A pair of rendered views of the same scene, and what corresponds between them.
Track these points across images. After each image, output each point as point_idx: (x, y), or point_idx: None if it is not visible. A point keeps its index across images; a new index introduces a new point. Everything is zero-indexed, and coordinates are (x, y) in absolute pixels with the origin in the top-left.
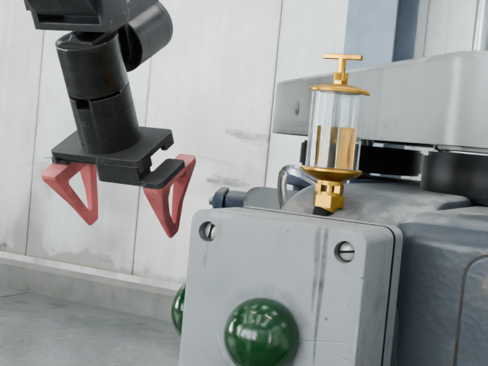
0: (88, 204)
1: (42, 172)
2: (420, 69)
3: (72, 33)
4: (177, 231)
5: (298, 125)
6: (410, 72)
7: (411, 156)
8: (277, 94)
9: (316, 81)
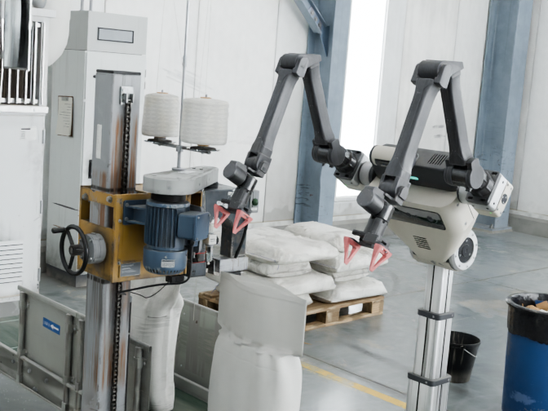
0: (236, 227)
1: (252, 218)
2: (216, 170)
3: (254, 177)
4: (214, 227)
5: (200, 187)
6: (215, 171)
7: None
8: (194, 183)
9: (203, 176)
